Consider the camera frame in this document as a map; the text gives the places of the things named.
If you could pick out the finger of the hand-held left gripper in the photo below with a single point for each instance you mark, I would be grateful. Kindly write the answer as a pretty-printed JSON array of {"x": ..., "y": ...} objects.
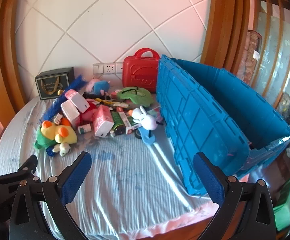
[{"x": 28, "y": 165}]

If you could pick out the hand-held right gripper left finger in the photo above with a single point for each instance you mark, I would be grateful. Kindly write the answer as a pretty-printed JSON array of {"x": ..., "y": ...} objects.
[{"x": 76, "y": 177}]

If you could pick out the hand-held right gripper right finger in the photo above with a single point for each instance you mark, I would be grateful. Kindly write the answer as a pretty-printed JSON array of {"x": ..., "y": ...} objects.
[{"x": 208, "y": 180}]

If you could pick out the yellow green duck plush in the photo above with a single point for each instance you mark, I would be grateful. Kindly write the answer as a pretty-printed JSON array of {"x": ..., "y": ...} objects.
[{"x": 58, "y": 135}]

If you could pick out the blue plastic crate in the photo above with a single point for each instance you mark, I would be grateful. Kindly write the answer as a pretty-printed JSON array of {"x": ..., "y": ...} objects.
[{"x": 197, "y": 120}]

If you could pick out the small cream bear plush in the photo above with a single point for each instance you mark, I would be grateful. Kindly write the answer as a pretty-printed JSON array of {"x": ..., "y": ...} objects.
[{"x": 63, "y": 150}]

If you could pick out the small white medicine bottle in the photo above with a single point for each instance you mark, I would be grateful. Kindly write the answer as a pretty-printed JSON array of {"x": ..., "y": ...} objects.
[{"x": 84, "y": 129}]

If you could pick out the small white box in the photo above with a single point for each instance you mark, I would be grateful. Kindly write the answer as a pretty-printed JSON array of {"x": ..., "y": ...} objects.
[{"x": 57, "y": 119}]

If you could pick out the pink patterned tissue pack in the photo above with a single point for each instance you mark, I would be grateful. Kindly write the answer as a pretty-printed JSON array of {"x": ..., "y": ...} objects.
[{"x": 102, "y": 121}]

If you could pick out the blue feather duster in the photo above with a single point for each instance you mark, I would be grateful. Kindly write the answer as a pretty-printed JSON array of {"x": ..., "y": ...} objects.
[{"x": 56, "y": 106}]

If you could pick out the pig plush with red dress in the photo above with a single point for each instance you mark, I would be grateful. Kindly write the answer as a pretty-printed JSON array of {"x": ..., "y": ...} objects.
[{"x": 89, "y": 111}]

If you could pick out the dark green bottle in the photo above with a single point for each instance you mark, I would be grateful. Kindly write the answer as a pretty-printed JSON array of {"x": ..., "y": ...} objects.
[{"x": 117, "y": 123}]

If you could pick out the black tape roll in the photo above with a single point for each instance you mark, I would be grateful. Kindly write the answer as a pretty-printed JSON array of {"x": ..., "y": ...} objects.
[{"x": 138, "y": 134}]

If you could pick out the green white box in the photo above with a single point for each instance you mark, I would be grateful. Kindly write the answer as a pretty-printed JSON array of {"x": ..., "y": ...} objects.
[{"x": 125, "y": 120}]

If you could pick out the pink white tissue pack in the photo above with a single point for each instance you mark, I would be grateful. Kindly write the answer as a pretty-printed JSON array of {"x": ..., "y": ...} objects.
[{"x": 71, "y": 94}]

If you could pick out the white rabbit plush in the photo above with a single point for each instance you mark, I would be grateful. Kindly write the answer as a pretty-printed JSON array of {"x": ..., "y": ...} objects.
[{"x": 147, "y": 121}]

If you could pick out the white green red packet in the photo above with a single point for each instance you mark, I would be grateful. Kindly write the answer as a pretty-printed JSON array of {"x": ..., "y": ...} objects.
[{"x": 156, "y": 112}]

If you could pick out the small pink box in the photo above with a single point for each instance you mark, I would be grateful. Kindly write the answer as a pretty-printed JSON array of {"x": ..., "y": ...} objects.
[{"x": 115, "y": 94}]

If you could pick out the pig plush with blue shirt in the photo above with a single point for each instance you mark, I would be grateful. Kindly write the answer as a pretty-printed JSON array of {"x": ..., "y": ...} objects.
[{"x": 101, "y": 86}]

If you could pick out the dark gift bag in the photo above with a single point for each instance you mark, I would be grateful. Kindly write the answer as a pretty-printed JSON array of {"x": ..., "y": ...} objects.
[{"x": 68, "y": 77}]

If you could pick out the green plush eye mask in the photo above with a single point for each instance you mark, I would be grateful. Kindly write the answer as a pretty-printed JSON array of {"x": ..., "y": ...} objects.
[{"x": 135, "y": 97}]

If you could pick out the red toy suitcase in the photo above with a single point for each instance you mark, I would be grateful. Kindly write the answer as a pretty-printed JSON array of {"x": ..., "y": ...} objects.
[{"x": 137, "y": 76}]

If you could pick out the floral rolled fabric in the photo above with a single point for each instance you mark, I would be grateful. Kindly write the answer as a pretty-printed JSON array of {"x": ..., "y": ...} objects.
[{"x": 252, "y": 55}]

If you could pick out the wooden glass partition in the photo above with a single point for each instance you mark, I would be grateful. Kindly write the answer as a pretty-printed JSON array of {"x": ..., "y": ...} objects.
[{"x": 270, "y": 42}]

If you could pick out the wooden wall frame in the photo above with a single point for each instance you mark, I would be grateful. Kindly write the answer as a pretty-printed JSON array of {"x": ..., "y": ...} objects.
[
  {"x": 7, "y": 55},
  {"x": 222, "y": 30}
]

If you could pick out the white wall power socket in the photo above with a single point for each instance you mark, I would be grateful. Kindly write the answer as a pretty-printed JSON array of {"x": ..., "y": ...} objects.
[{"x": 109, "y": 68}]

